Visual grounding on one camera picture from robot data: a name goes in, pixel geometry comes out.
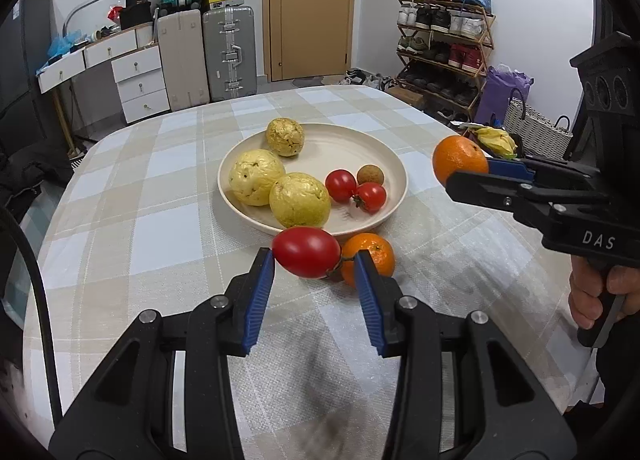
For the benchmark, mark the loose sneakers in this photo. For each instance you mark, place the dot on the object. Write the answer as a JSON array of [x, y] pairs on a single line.
[[357, 76]]

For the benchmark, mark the red tomato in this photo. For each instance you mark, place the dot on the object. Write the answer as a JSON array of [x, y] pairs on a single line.
[[305, 250], [340, 185], [371, 197]]

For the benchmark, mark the orange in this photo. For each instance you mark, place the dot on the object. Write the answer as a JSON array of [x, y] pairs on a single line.
[[376, 252], [457, 158]]

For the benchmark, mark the dark large panel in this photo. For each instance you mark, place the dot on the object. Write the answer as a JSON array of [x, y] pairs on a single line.
[[25, 60]]

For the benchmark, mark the wrinkled yellow guava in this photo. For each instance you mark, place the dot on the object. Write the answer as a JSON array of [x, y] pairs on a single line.
[[285, 137]]

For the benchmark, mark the black jacket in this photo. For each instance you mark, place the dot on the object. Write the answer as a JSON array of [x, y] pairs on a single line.
[[30, 175]]

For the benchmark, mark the wooden door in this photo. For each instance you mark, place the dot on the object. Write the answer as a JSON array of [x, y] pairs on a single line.
[[310, 15]]

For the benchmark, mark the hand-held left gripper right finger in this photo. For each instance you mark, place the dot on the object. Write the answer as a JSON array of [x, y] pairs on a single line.
[[370, 300]]

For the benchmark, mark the white wicker basket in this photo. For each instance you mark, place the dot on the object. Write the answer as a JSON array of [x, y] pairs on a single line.
[[537, 133]]

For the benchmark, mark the beige round plate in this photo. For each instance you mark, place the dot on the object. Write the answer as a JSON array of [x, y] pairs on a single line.
[[345, 150]]

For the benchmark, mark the wooden shoe rack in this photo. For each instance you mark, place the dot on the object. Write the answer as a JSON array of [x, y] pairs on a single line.
[[487, 40]]

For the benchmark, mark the silver suitcase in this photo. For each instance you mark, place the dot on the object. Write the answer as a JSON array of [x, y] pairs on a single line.
[[230, 53]]

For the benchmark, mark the wooden stick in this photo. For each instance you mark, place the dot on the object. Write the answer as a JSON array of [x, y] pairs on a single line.
[[62, 120]]

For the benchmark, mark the grey curved tube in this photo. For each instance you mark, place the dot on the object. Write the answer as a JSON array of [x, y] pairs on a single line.
[[82, 3]]

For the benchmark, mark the yellow black box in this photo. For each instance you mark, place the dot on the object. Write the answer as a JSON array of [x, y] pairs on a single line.
[[225, 0]]

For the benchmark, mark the person's right forearm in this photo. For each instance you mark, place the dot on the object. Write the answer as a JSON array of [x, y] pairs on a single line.
[[620, 370]]

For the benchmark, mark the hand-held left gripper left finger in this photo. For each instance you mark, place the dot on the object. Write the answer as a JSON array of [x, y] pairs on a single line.
[[257, 300]]

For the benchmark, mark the person's right hand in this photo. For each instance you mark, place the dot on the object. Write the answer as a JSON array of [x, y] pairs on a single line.
[[582, 295]]

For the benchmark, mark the white drawer desk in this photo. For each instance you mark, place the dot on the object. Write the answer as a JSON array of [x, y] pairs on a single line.
[[140, 75]]

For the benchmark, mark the cardboard box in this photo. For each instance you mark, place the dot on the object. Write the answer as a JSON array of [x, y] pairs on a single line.
[[406, 98]]

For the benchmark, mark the blue plastic bag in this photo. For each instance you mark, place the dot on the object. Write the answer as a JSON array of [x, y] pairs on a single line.
[[65, 45]]

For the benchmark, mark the purple bag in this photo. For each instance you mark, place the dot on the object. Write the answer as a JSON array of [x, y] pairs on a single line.
[[502, 90]]

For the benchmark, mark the yellow green guava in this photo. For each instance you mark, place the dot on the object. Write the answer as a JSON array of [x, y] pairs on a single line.
[[299, 200]]

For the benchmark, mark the rows of shoes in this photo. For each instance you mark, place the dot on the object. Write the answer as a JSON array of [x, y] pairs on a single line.
[[440, 20]]

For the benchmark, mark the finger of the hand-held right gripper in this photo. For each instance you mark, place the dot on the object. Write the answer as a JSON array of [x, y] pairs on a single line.
[[480, 187], [505, 167]]

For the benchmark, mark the black bag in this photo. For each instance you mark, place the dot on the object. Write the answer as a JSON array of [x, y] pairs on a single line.
[[136, 5]]

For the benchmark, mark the checkered tablecloth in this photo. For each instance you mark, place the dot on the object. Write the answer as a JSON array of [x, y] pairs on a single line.
[[150, 240]]

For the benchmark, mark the brown longan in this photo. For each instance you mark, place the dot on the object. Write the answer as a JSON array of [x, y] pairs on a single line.
[[370, 174]]

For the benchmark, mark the smooth yellow guava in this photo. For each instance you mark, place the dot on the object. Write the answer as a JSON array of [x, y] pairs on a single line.
[[256, 178]]

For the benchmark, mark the red small object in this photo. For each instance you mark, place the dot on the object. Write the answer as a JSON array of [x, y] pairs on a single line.
[[116, 14]]

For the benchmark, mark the beige suitcase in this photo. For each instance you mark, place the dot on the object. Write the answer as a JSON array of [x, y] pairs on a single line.
[[182, 60]]

